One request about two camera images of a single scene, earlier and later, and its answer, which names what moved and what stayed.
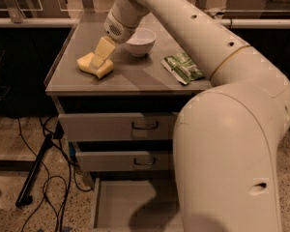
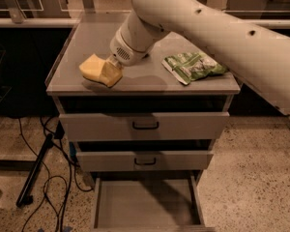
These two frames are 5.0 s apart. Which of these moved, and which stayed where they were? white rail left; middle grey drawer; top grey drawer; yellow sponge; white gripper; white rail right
Moved: yellow sponge; white gripper
Stayed: middle grey drawer; white rail right; white rail left; top grey drawer
